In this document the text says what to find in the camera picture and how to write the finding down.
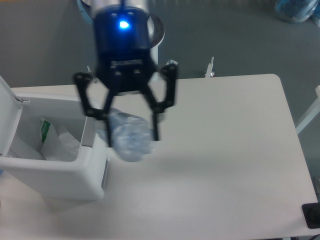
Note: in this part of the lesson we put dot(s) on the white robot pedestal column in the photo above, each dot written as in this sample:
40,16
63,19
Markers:
156,32

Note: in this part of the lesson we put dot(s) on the white frame post right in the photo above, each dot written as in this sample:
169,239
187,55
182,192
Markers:
309,114

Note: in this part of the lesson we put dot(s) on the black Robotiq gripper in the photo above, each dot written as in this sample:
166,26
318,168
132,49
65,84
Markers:
124,46

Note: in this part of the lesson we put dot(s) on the black device at table edge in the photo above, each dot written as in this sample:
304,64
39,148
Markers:
311,212

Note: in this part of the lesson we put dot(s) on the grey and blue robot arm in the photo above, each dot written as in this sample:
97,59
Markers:
157,84

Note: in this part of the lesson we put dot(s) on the white trash can with lid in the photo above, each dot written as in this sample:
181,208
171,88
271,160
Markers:
82,179

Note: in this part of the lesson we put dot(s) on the white plastic packaging bag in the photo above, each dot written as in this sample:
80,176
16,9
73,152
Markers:
52,143

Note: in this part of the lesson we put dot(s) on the blue plastic bag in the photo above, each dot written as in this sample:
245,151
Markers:
295,11

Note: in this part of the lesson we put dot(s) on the clear crushed plastic bottle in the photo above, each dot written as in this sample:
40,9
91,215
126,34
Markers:
129,135

